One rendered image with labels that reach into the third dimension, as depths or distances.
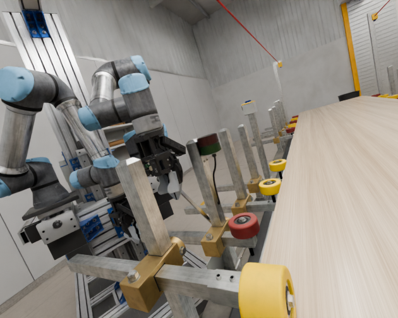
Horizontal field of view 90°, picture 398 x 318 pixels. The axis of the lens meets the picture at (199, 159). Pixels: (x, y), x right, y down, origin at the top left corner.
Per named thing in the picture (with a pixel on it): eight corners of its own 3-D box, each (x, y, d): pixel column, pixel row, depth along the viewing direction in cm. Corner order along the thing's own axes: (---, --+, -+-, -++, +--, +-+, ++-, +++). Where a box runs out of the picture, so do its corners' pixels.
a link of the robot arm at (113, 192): (127, 179, 77) (110, 188, 70) (132, 190, 78) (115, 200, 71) (115, 182, 81) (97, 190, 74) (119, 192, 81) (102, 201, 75)
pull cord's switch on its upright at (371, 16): (382, 107, 246) (368, 12, 227) (379, 106, 253) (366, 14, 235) (391, 105, 241) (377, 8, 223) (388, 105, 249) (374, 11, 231)
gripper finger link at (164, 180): (160, 207, 58) (149, 178, 56) (171, 198, 63) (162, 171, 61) (168, 207, 56) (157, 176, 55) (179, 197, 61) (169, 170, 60)
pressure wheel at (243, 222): (235, 263, 55) (223, 226, 53) (242, 244, 62) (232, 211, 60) (264, 266, 51) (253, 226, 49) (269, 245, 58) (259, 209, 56)
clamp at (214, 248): (205, 256, 58) (199, 241, 57) (221, 229, 69) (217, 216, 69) (222, 258, 55) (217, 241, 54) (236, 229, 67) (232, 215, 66)
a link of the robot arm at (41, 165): (64, 176, 103) (53, 152, 101) (39, 186, 91) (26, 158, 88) (47, 182, 106) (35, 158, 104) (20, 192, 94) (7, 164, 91)
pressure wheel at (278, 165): (282, 187, 92) (276, 164, 90) (270, 184, 99) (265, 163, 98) (295, 181, 94) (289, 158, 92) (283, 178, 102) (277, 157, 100)
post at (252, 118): (265, 182, 130) (246, 115, 122) (266, 180, 134) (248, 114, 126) (271, 182, 128) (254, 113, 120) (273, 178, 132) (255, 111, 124)
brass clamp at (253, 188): (247, 194, 101) (245, 184, 100) (254, 183, 113) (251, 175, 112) (260, 192, 98) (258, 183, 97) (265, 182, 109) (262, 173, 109)
